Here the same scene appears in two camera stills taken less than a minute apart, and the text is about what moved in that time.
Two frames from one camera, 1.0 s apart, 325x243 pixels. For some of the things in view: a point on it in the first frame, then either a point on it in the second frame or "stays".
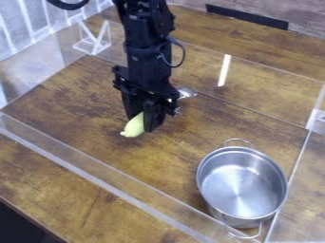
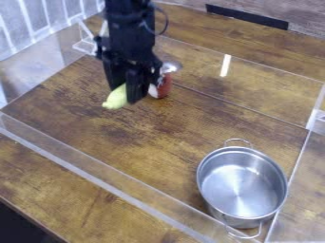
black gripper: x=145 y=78 -> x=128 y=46
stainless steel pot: x=243 y=185 stays
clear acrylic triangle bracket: x=93 y=44 stays
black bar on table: x=283 y=25 stays
